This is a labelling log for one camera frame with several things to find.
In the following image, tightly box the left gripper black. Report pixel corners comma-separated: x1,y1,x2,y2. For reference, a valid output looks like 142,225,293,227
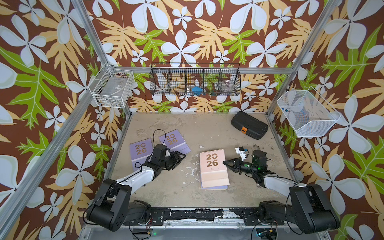
160,150,186,170

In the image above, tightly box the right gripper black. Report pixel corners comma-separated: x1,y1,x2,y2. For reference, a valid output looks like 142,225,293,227
223,158,258,175

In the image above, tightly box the pink calendar back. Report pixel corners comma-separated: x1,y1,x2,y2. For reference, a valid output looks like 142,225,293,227
200,149,230,185

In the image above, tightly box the purple calendar front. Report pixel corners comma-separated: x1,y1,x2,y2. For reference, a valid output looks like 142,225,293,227
200,180,229,190

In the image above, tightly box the purple calendar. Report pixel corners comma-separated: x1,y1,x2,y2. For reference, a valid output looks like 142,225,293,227
159,130,191,155
130,139,154,171
200,180,229,190

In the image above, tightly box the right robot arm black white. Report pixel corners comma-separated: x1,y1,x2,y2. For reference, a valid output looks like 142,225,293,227
223,150,341,234

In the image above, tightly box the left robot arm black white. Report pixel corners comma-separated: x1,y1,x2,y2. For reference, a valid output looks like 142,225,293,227
84,144,186,232

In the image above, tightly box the purple calendar back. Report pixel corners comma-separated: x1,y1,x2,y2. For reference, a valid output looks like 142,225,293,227
159,130,191,155

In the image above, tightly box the purple calendar far left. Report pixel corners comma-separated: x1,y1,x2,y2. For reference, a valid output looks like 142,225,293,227
130,139,154,171

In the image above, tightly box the black tool case orange latch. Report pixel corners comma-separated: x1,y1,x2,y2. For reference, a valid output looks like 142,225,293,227
231,112,269,140

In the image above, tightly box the blue object in basket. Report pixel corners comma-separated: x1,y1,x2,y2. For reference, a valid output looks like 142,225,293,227
192,87,203,96

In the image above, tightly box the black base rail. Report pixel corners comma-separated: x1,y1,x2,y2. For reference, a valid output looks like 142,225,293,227
123,206,285,226

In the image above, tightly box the black wire basket back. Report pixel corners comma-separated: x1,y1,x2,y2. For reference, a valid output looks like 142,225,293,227
149,63,241,97

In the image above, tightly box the white wire basket right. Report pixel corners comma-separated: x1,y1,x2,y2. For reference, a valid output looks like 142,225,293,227
277,87,342,138

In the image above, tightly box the white wire basket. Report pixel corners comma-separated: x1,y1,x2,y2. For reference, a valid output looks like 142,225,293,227
277,87,342,138
89,68,135,109

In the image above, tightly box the white wire basket left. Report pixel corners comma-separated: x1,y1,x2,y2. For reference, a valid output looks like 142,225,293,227
89,68,135,109

